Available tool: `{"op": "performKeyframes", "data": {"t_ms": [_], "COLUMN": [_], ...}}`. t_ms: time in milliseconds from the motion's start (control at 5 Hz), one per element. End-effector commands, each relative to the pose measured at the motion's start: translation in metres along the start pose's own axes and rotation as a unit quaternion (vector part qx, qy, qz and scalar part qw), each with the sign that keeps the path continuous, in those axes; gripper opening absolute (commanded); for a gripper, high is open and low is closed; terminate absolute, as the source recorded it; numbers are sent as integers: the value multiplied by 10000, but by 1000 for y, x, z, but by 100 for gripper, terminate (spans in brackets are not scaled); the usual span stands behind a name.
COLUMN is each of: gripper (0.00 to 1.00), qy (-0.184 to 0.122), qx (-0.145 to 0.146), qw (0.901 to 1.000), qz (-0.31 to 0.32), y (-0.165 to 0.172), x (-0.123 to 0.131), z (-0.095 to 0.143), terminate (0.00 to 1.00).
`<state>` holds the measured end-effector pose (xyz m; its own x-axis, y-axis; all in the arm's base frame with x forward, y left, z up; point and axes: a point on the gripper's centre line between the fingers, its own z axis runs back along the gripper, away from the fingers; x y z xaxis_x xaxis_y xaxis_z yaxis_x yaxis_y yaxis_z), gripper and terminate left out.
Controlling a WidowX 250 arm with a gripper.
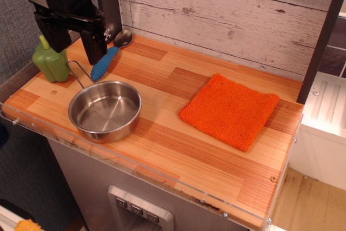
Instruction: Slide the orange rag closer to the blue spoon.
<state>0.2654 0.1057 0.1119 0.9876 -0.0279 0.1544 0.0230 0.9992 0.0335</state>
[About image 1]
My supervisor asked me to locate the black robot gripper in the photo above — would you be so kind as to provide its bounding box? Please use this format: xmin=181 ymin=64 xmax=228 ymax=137
xmin=29 ymin=0 xmax=107 ymax=65

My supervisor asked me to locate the orange knitted rag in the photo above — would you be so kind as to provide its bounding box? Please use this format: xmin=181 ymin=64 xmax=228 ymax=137
xmin=178 ymin=74 xmax=280 ymax=151

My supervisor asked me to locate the green toy bell pepper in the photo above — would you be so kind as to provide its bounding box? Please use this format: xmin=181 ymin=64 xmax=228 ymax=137
xmin=32 ymin=35 xmax=70 ymax=83

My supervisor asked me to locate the stainless steel pot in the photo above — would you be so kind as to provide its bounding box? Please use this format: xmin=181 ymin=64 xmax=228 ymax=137
xmin=66 ymin=60 xmax=143 ymax=144

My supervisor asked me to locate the clear acrylic edge guard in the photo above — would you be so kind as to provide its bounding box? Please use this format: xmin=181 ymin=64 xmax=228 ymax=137
xmin=3 ymin=100 xmax=303 ymax=230

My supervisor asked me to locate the grey toy cabinet front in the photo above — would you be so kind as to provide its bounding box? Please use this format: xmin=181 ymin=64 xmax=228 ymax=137
xmin=48 ymin=139 xmax=245 ymax=230

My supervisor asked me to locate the silver button panel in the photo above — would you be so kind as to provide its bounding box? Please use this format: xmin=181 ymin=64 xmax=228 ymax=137
xmin=108 ymin=185 xmax=175 ymax=230

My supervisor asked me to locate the yellow object at corner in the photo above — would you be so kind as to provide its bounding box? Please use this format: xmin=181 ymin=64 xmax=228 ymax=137
xmin=14 ymin=219 xmax=42 ymax=231

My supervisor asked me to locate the blue handled metal spoon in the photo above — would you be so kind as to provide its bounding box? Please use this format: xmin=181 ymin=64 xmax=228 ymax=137
xmin=90 ymin=29 xmax=133 ymax=82

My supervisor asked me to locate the dark grey left post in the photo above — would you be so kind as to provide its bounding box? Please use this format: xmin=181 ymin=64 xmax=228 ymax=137
xmin=97 ymin=0 xmax=122 ymax=44

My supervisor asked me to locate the dark grey post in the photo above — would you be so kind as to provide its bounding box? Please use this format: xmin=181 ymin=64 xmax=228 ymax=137
xmin=296 ymin=0 xmax=344 ymax=104
xmin=97 ymin=0 xmax=122 ymax=44

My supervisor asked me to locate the dark grey right post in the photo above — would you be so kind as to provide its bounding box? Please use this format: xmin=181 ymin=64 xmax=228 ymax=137
xmin=296 ymin=0 xmax=344 ymax=104

